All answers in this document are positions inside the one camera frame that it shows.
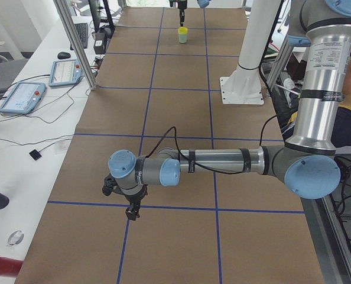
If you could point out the red cylinder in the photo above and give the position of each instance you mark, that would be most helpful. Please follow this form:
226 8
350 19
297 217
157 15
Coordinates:
10 267

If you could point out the far teach pendant tablet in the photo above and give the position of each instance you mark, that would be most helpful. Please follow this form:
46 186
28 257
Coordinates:
65 73

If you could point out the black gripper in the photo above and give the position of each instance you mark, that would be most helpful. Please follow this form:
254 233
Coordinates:
181 6

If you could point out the yellow plastic cup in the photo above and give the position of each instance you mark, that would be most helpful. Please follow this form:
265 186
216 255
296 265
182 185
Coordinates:
182 30

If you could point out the black keyboard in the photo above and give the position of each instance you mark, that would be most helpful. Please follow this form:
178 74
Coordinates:
83 33

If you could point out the small black square pad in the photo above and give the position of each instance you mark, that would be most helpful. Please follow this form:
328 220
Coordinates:
35 154

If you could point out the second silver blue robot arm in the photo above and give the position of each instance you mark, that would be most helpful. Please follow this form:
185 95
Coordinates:
306 161

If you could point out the near teach pendant tablet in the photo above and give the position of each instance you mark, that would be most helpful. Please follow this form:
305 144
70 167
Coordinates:
24 97

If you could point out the black computer mouse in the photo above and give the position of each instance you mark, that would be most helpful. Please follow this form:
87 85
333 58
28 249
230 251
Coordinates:
63 55

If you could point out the aluminium frame post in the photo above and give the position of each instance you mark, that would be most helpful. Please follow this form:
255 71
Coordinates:
68 24

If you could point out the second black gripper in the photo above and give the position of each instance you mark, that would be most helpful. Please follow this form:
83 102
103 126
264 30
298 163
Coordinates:
136 196

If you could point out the black monitor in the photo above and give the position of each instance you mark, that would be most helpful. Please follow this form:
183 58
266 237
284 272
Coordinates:
96 8

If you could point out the teach pendant tablet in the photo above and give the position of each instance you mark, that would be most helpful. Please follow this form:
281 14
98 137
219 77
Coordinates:
24 97
65 73

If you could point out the black box with label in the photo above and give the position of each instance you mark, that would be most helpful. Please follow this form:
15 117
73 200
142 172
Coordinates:
100 43

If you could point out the green plastic cup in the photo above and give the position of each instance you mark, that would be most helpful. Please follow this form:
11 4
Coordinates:
182 38

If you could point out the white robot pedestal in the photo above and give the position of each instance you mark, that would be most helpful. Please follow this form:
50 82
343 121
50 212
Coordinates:
243 86

